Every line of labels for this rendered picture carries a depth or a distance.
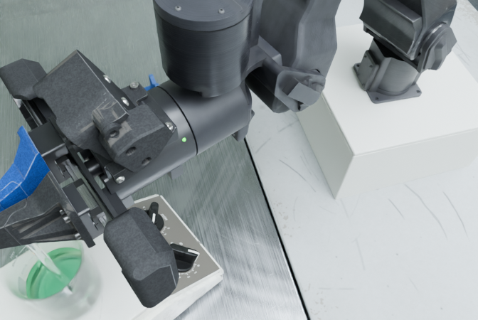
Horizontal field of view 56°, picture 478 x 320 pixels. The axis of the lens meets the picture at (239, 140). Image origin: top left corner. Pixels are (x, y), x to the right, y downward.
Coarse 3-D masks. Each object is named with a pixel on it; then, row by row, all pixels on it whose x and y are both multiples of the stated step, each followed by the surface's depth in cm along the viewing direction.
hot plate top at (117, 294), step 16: (96, 240) 44; (96, 256) 43; (112, 256) 43; (112, 272) 42; (0, 288) 41; (112, 288) 41; (128, 288) 42; (0, 304) 40; (16, 304) 40; (112, 304) 41; (128, 304) 41
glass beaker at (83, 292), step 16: (80, 240) 36; (16, 256) 36; (32, 256) 38; (0, 272) 34; (16, 272) 37; (80, 272) 35; (96, 272) 39; (16, 288) 36; (64, 288) 34; (80, 288) 36; (96, 288) 39; (32, 304) 35; (48, 304) 35; (64, 304) 36; (80, 304) 38; (96, 304) 40
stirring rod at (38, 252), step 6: (0, 204) 26; (0, 210) 26; (30, 246) 30; (36, 246) 31; (36, 252) 31; (42, 252) 32; (42, 258) 32; (48, 258) 33; (48, 264) 33; (54, 264) 34; (54, 270) 35; (60, 270) 36; (60, 276) 36; (66, 276) 37; (66, 282) 37
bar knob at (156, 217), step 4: (152, 204) 49; (156, 204) 50; (152, 208) 49; (156, 208) 49; (148, 212) 50; (152, 212) 49; (156, 212) 49; (152, 216) 48; (156, 216) 48; (160, 216) 50; (152, 220) 48; (156, 220) 48; (160, 220) 50; (156, 224) 49; (160, 224) 50; (160, 228) 49
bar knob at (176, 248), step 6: (174, 246) 46; (180, 246) 46; (174, 252) 46; (180, 252) 46; (186, 252) 46; (192, 252) 46; (180, 258) 46; (186, 258) 46; (192, 258) 46; (180, 264) 46; (186, 264) 47; (192, 264) 47; (180, 270) 46; (186, 270) 46
